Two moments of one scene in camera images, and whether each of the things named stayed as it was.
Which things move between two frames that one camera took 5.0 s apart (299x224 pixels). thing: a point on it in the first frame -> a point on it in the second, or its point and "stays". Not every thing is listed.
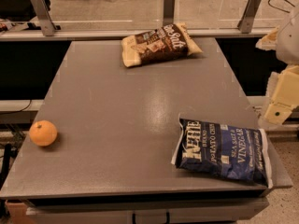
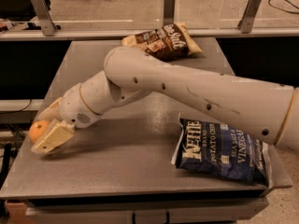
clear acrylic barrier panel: (203, 7) stays
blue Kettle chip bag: (223, 151) stays
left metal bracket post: (38, 1) stays
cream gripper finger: (285, 97) -> (59, 133)
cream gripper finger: (268, 42) -> (50, 113)
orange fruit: (43, 133) stays
